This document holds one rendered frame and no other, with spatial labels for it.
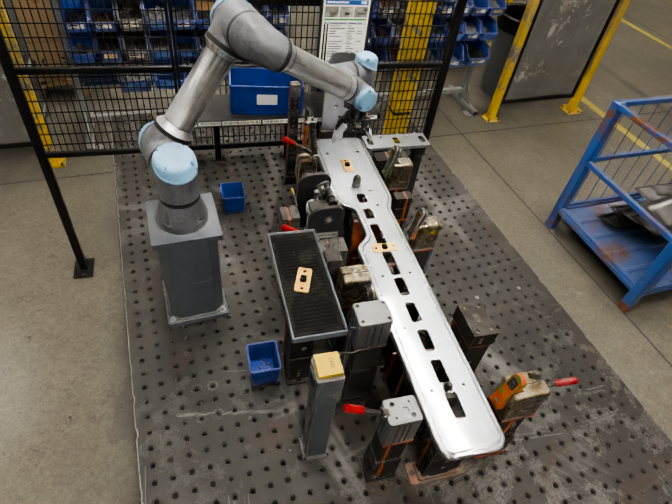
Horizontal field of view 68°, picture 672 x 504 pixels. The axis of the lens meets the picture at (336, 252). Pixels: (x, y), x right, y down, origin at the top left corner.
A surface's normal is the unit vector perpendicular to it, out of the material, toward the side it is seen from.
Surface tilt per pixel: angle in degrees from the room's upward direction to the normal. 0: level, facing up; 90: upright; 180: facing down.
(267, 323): 0
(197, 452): 0
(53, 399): 0
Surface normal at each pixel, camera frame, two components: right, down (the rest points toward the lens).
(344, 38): 0.26, 0.71
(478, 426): 0.11, -0.70
